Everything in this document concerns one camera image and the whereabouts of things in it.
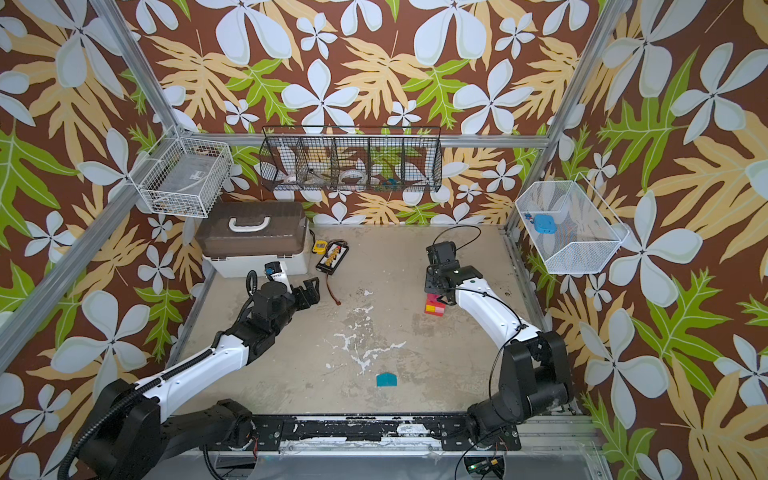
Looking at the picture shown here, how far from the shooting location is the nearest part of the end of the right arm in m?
0.62

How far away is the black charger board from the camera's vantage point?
109 cm

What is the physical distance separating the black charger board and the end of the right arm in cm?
47
